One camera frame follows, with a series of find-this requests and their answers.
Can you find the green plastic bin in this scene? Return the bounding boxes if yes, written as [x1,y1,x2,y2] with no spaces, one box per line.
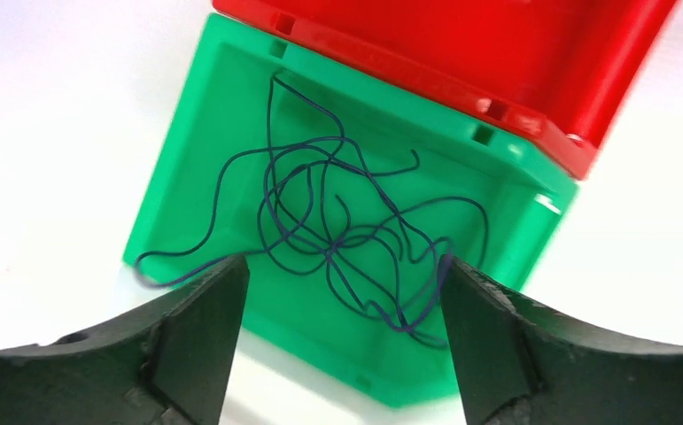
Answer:
[123,14,578,407]

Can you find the purple cable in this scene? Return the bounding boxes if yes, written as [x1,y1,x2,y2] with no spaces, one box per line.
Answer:
[134,71,490,351]

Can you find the red plastic bin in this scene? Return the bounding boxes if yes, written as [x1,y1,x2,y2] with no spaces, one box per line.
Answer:
[213,0,675,180]

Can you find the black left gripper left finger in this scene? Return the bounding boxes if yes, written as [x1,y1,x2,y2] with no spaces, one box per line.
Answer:
[0,256,250,424]

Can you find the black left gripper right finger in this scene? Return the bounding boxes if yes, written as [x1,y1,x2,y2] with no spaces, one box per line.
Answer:
[439,255,683,424]

